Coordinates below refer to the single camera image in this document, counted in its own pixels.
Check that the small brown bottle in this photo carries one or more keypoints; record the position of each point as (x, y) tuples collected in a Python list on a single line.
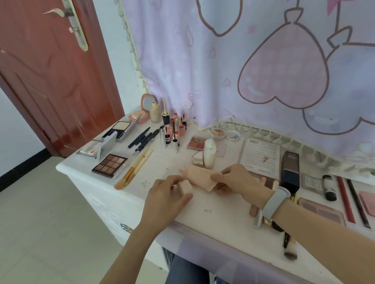
[(328, 188)]

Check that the pink cushion compact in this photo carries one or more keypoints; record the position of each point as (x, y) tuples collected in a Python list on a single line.
[(136, 117)]

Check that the small peach lip glaze tube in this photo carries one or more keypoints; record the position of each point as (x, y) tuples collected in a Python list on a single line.
[(175, 116)]

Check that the person's right forearm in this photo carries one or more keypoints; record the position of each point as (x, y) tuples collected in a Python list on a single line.
[(325, 243)]

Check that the lilac cartoon cloth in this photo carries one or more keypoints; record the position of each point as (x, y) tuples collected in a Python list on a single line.
[(239, 71)]

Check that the pink lipstick cap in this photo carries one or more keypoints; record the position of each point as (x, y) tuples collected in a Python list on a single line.
[(182, 130)]

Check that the person's right hand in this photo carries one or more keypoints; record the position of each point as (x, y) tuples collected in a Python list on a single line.
[(247, 185)]

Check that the person's left hand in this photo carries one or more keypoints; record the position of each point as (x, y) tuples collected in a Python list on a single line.
[(163, 207)]

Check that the peach foundation tube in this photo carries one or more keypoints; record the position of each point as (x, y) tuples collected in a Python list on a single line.
[(186, 187)]

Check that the round white compact lid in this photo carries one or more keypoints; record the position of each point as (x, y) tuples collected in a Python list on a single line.
[(233, 136)]

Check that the silver square palette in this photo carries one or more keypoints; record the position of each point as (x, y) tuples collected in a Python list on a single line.
[(89, 147)]

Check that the blue cabinet sticker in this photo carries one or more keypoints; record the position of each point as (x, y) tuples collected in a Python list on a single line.
[(125, 227)]

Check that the small red blush palette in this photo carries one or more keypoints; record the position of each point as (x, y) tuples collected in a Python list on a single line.
[(196, 142)]

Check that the pink four-pan eyeshadow palette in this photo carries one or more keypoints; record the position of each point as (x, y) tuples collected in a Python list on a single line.
[(323, 211)]

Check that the dark lip glaze wand cap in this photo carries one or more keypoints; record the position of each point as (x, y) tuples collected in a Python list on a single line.
[(184, 125)]

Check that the wooden drawer lilac front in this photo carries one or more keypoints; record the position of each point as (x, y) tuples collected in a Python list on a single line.
[(232, 264)]

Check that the brown wooden door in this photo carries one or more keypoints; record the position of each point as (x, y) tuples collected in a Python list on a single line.
[(54, 89)]

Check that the white smartwatch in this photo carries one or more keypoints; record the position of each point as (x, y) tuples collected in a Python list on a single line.
[(274, 203)]

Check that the silver mascara tube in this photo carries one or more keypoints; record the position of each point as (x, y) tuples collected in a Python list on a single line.
[(162, 139)]

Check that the black eyeliner pencil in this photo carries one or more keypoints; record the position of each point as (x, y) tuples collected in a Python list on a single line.
[(141, 148)]

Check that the silver pink lipstick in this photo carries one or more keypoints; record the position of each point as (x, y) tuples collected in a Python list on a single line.
[(176, 126)]

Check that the person's blue jeans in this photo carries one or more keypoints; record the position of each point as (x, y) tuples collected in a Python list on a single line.
[(186, 275)]

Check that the gold clear compact cap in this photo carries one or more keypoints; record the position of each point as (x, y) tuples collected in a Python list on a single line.
[(198, 160)]

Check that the dark foundation box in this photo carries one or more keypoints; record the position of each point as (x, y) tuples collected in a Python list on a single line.
[(290, 171)]

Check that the beige foundation bottle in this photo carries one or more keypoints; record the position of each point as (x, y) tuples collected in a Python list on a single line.
[(155, 113)]

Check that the black eyeliner pencils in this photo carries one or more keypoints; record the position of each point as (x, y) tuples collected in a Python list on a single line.
[(138, 138)]

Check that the navy lipstick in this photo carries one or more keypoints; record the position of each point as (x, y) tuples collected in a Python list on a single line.
[(278, 227)]

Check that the cream gold tube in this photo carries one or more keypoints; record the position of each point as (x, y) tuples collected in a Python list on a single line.
[(267, 221)]

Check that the round white powder compact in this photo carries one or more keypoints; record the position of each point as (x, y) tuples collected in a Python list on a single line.
[(218, 133)]

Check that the orange brown eyeshadow palette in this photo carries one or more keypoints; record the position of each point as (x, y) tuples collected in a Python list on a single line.
[(108, 165)]

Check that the pink lip gloss tube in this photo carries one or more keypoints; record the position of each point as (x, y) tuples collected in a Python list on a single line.
[(172, 123)]

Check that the person's left forearm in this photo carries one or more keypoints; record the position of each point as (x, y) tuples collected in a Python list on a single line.
[(128, 258)]

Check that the paper instruction sheet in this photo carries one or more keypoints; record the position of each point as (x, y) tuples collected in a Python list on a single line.
[(260, 155)]

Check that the small clear square compact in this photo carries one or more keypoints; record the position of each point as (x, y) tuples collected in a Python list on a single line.
[(312, 183)]

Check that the black foundation bottle cap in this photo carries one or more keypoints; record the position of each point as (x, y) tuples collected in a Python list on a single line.
[(166, 119)]

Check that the dark grey palette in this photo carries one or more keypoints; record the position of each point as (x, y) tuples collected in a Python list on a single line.
[(120, 126)]

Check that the white oval compact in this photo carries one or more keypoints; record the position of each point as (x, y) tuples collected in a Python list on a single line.
[(210, 155)]

